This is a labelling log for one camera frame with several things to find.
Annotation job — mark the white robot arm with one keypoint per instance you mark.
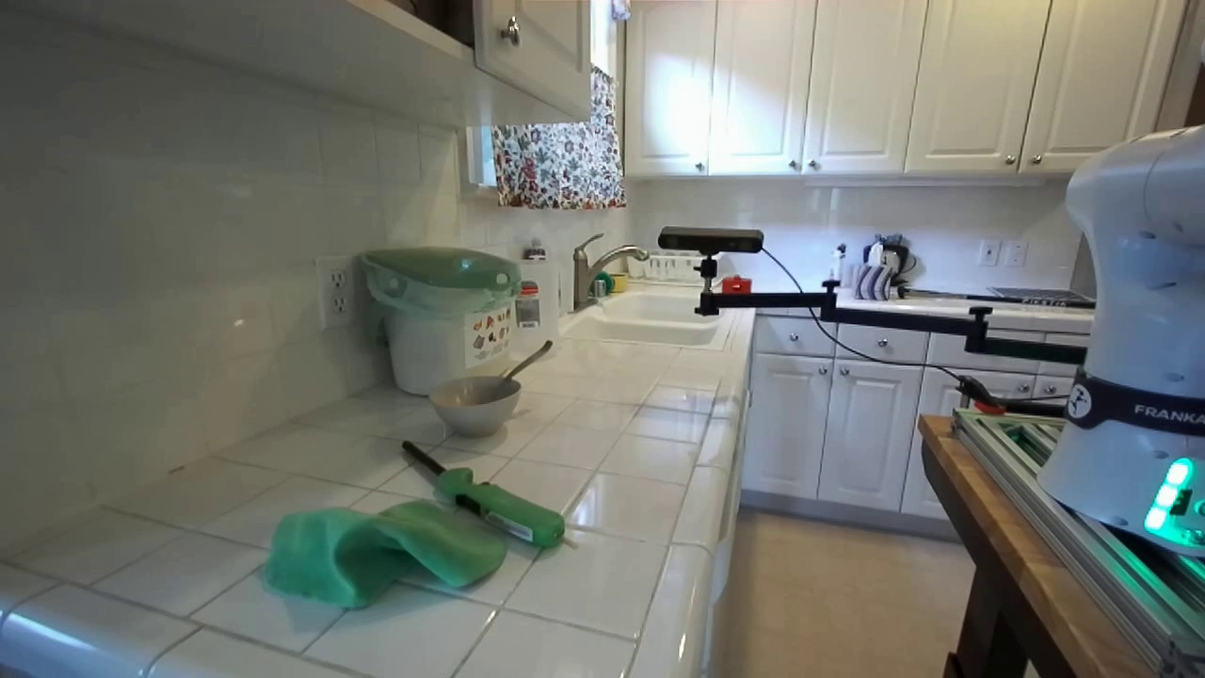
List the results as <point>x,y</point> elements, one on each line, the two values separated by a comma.
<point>1142,325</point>

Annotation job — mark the white cupboard door with knob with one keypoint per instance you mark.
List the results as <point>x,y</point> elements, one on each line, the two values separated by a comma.
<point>541,51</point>

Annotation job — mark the green yellow sponge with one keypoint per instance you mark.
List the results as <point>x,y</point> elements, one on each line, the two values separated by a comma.
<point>610,285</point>

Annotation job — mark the white sink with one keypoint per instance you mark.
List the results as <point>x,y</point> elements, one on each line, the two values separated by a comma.
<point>660,310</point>

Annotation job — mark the chrome faucet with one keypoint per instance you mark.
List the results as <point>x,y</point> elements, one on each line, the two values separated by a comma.
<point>586,268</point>

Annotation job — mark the metal spoon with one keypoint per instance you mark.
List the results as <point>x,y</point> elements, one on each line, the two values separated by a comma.
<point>530,359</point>

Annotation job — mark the clear soap bottle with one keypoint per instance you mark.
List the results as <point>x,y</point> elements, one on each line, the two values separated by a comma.
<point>532,290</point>

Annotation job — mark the red boom clamp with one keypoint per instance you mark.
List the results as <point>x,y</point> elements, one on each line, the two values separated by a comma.
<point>734,285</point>

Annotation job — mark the white bin green lid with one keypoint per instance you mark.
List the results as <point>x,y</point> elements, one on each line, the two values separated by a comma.
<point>438,321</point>

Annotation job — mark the green stick lighter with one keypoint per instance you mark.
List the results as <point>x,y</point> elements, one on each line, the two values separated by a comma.
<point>503,508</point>

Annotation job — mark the white counter base cabinet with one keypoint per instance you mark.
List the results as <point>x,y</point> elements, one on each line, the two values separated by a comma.
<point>728,504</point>

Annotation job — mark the white lower cabinets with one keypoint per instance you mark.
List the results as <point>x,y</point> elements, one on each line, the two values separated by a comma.
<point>828,429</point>

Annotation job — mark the white cabinets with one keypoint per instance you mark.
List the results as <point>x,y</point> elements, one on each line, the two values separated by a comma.
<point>880,80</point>
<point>828,429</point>

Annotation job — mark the green cloth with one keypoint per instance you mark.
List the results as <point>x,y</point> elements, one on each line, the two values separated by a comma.
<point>378,553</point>

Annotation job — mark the white upper cabinets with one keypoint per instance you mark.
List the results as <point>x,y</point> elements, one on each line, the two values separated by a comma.
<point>880,80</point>

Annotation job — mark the orange black clamp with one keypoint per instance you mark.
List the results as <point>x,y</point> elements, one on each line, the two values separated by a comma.
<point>990,403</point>

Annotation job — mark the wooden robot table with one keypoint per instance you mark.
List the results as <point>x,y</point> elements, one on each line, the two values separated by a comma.
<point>1004,568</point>

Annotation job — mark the black stereo camera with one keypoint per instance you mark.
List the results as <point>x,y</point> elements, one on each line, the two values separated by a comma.
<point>708,241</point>

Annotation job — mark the white wall outlet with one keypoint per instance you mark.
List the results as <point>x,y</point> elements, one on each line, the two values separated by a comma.
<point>336,295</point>

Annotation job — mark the white wall cupboard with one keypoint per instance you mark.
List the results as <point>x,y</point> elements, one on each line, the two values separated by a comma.
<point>251,38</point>

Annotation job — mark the aluminium rail frame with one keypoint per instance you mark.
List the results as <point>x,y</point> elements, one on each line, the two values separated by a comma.
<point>1103,553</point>

